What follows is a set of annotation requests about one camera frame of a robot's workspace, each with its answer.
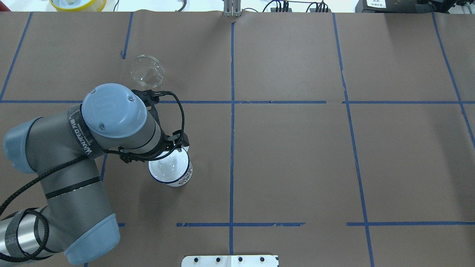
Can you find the black computer box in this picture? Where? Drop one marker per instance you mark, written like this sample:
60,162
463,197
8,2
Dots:
403,6

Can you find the aluminium frame post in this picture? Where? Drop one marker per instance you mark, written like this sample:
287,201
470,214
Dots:
232,8

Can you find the yellow tape roll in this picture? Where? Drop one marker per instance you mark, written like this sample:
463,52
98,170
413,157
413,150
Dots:
78,5

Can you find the white enamel mug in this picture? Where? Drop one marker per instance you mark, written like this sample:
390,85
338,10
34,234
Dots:
178,174

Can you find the white camera stand column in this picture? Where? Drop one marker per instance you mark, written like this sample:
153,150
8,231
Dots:
231,261

